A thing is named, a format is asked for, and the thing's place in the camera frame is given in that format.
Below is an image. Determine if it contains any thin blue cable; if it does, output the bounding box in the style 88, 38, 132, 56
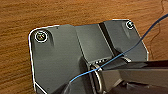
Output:
61, 14, 168, 94

